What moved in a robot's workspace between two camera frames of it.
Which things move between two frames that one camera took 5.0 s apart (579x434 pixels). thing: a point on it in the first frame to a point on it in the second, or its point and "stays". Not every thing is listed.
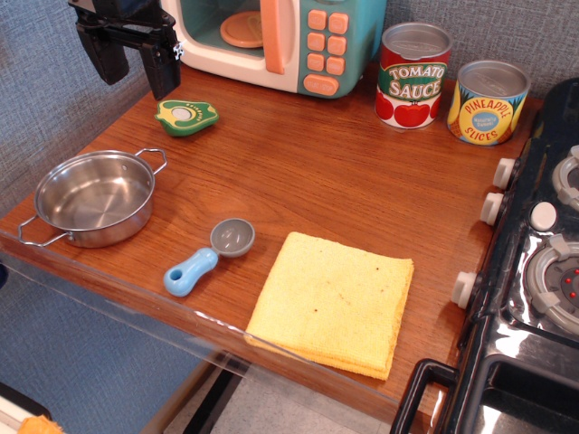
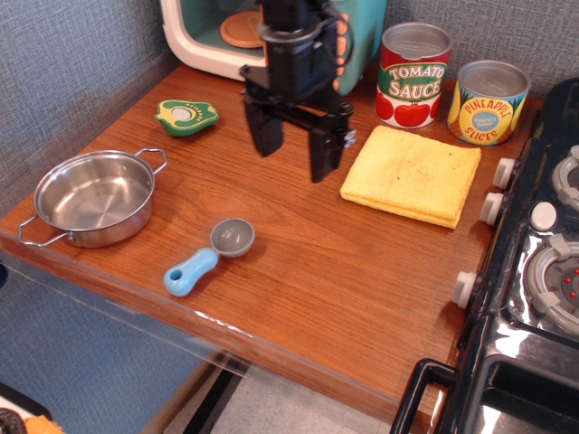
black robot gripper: x=147 y=22 to x=302 y=74
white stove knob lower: x=462 y=288 stays
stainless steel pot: x=97 y=199 stays
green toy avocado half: x=182 y=117 stays
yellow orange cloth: x=336 y=304 to x=416 y=178
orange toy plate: x=242 y=30 stays
